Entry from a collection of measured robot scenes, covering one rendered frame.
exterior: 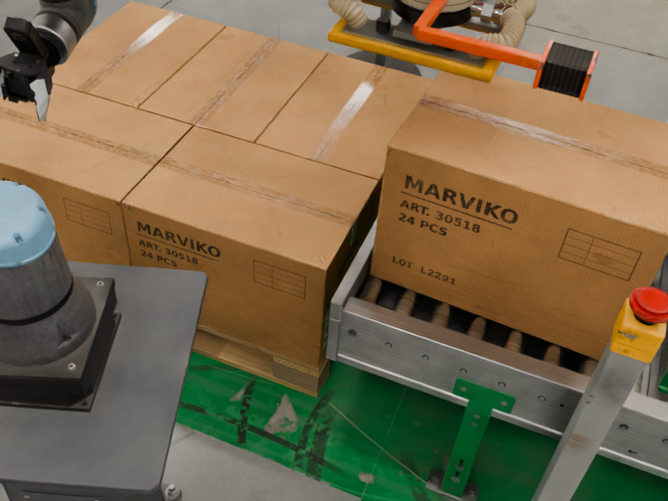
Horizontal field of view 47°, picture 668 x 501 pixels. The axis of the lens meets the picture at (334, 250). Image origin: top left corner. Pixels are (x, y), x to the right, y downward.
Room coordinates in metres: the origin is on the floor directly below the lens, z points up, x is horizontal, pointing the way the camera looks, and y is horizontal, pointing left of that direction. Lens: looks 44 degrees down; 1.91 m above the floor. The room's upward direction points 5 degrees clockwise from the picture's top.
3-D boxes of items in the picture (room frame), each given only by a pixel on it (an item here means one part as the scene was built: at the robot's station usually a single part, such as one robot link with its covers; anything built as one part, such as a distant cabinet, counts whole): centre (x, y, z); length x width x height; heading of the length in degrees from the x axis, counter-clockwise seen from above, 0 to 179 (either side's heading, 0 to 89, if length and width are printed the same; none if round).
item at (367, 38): (1.40, -0.12, 1.16); 0.34 x 0.10 x 0.05; 71
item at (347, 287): (1.51, -0.13, 0.58); 0.70 x 0.03 x 0.06; 162
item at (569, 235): (1.41, -0.45, 0.75); 0.60 x 0.40 x 0.40; 68
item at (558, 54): (1.14, -0.36, 1.27); 0.09 x 0.08 x 0.05; 161
